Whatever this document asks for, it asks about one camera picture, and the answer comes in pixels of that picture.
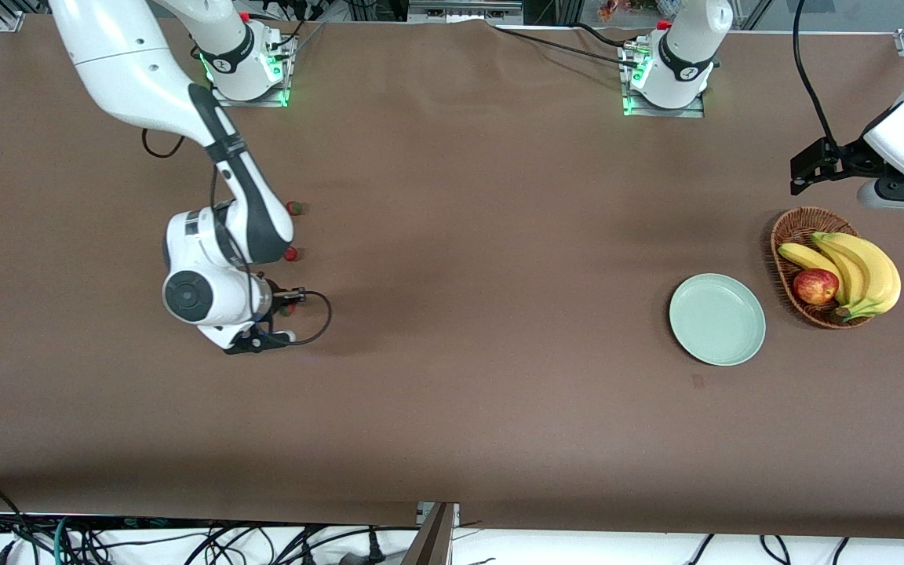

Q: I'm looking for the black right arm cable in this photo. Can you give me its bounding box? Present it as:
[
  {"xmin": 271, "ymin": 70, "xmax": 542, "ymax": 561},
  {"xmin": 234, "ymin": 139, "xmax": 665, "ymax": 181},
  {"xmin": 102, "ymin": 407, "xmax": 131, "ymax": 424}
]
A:
[{"xmin": 141, "ymin": 126, "xmax": 334, "ymax": 347}]

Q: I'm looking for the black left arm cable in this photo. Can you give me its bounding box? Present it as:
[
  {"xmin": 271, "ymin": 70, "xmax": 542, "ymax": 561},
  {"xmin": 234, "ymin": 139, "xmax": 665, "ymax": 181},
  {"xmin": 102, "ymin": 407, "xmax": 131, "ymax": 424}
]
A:
[{"xmin": 793, "ymin": 0, "xmax": 841, "ymax": 150}]

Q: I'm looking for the aluminium frame rail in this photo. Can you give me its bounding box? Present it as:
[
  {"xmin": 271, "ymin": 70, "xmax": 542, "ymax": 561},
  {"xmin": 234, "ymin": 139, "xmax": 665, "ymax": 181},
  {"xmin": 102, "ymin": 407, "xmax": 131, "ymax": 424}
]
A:
[{"xmin": 407, "ymin": 0, "xmax": 525, "ymax": 24}]

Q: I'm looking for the brown wicker basket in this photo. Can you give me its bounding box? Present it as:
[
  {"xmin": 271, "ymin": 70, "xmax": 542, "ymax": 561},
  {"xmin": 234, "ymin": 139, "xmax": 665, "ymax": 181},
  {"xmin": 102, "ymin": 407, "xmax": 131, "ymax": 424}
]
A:
[{"xmin": 771, "ymin": 206, "xmax": 880, "ymax": 330}]

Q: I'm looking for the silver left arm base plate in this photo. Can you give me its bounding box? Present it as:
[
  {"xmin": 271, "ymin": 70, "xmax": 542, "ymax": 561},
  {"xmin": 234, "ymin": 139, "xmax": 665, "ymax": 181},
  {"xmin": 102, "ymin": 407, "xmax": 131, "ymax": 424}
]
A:
[{"xmin": 618, "ymin": 41, "xmax": 705, "ymax": 118}]

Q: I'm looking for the yellow banana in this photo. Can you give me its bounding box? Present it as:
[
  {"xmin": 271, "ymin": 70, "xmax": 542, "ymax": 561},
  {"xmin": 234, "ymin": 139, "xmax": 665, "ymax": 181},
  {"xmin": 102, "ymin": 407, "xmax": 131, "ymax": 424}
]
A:
[
  {"xmin": 811, "ymin": 234, "xmax": 870, "ymax": 308},
  {"xmin": 827, "ymin": 232, "xmax": 902, "ymax": 323},
  {"xmin": 778, "ymin": 242, "xmax": 847, "ymax": 307}
]

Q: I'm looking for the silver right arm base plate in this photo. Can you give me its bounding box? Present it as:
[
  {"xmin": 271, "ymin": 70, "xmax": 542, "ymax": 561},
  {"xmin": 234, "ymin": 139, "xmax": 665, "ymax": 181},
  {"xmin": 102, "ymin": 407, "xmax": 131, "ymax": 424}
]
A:
[{"xmin": 207, "ymin": 31, "xmax": 297, "ymax": 108}]

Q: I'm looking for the colourful toy fruit pile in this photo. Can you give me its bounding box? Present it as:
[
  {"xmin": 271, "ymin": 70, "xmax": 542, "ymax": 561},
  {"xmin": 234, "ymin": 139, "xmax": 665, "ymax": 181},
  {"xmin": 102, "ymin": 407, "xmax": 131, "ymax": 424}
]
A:
[{"xmin": 597, "ymin": 0, "xmax": 684, "ymax": 23}]

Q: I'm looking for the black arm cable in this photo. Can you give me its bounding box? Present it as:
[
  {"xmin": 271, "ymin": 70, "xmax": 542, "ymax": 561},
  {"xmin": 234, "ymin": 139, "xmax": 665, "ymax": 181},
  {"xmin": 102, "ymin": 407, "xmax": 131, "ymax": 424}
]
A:
[
  {"xmin": 141, "ymin": 126, "xmax": 334, "ymax": 347},
  {"xmin": 793, "ymin": 0, "xmax": 841, "ymax": 150}
]

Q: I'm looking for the pale green round plate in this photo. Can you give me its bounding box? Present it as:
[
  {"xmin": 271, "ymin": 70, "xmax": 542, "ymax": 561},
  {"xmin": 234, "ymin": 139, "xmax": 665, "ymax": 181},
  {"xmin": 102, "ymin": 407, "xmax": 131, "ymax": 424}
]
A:
[{"xmin": 669, "ymin": 273, "xmax": 767, "ymax": 367}]

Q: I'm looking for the brown table cover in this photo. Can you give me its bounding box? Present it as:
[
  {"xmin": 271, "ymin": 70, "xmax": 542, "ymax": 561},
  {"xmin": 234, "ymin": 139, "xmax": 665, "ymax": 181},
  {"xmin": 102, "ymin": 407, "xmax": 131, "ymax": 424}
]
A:
[{"xmin": 0, "ymin": 14, "xmax": 904, "ymax": 542}]

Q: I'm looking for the black table cable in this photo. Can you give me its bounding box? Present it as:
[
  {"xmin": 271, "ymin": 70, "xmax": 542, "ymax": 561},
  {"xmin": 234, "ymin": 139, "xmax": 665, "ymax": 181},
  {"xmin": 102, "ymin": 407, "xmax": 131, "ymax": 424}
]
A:
[
  {"xmin": 574, "ymin": 22, "xmax": 641, "ymax": 48},
  {"xmin": 490, "ymin": 25, "xmax": 632, "ymax": 64}
]

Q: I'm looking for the grey camera stand pole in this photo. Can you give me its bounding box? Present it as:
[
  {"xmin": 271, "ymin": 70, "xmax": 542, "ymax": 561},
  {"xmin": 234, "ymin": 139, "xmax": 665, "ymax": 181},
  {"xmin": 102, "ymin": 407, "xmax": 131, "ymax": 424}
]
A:
[{"xmin": 401, "ymin": 502, "xmax": 461, "ymax": 565}]

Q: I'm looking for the red apple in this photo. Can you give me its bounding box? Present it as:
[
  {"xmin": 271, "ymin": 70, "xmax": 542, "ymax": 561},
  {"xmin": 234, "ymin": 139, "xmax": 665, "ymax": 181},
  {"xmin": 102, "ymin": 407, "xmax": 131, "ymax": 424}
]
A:
[{"xmin": 793, "ymin": 268, "xmax": 840, "ymax": 306}]

